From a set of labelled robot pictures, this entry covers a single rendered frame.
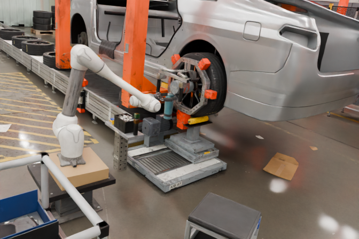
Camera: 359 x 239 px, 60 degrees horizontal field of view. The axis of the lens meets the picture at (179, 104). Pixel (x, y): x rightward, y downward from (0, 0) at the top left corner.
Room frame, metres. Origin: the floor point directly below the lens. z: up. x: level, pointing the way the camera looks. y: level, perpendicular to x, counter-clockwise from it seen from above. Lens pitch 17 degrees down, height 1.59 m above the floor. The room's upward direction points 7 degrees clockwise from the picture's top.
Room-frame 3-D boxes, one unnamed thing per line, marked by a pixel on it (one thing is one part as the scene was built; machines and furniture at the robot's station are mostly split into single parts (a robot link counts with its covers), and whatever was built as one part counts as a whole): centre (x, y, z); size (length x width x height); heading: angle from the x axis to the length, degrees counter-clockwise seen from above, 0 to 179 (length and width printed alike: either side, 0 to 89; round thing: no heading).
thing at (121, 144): (2.72, 0.52, 0.21); 0.10 x 0.10 x 0.42; 43
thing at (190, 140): (3.12, -0.18, 0.32); 0.40 x 0.30 x 0.28; 43
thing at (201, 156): (3.12, -0.18, 0.13); 0.50 x 0.36 x 0.10; 43
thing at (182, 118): (3.03, -0.09, 0.48); 0.16 x 0.12 x 0.17; 133
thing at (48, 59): (5.73, 2.30, 0.39); 0.66 x 0.66 x 0.24
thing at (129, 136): (2.70, 0.50, 0.44); 0.43 x 0.17 x 0.03; 43
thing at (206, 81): (3.01, -0.06, 0.85); 0.54 x 0.07 x 0.54; 43
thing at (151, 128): (3.21, 0.18, 0.26); 0.42 x 0.18 x 0.35; 133
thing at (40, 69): (5.65, 2.24, 0.19); 1.00 x 0.86 x 0.39; 43
